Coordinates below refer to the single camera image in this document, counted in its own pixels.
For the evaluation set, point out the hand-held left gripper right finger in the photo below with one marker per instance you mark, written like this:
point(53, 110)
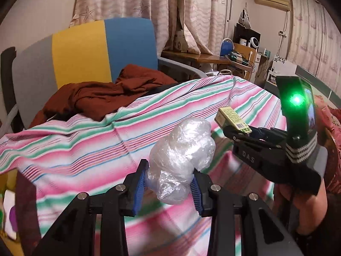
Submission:
point(195, 192)

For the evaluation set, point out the striped tablecloth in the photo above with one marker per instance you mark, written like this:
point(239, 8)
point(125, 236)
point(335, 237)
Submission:
point(93, 152)

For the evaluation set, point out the wooden side desk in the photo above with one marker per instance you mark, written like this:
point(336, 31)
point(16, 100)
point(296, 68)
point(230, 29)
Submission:
point(202, 58)

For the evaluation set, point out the clear plastic bag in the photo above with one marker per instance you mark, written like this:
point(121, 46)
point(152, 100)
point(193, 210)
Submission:
point(181, 154)

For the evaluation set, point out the white jar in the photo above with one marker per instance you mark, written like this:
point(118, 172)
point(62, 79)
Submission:
point(242, 42)

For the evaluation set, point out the green handheld device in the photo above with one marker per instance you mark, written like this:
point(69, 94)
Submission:
point(237, 58)

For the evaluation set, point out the black shelf unit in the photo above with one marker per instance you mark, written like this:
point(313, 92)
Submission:
point(245, 32)

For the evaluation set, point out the cardboard box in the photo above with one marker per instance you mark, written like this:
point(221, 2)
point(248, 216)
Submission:
point(179, 40)

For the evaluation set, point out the small yellow green box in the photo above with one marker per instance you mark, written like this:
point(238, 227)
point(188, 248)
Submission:
point(231, 118)

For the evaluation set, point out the brown cloth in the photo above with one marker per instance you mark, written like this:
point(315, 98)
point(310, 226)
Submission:
point(93, 96)

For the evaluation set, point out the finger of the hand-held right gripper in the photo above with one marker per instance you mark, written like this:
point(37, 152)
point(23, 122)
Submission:
point(237, 136)
point(269, 132)

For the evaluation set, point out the reddish patterned blanket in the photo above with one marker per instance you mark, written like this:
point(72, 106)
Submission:
point(330, 138)

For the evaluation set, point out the white round device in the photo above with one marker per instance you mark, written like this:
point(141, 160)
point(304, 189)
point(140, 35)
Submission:
point(253, 43)

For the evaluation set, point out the air conditioner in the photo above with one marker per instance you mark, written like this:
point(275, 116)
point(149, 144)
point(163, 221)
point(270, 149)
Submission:
point(271, 1)

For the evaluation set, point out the dark green board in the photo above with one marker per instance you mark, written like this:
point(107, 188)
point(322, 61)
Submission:
point(319, 80)

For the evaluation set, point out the starfish print curtain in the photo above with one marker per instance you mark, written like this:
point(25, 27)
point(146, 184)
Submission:
point(133, 0)

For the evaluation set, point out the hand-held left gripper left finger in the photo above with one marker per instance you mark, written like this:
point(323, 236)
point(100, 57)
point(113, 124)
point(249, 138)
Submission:
point(140, 186)

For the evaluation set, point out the white storage cabinet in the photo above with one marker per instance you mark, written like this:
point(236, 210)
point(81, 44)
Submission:
point(279, 69)

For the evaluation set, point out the grey yellow blue chair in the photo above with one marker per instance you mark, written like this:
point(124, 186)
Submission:
point(77, 56)

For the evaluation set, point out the person's right hand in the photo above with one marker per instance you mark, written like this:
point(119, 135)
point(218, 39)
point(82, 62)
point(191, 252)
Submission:
point(311, 208)

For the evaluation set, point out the pale window curtain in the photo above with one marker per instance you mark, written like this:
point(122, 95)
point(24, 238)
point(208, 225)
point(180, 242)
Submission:
point(314, 32)

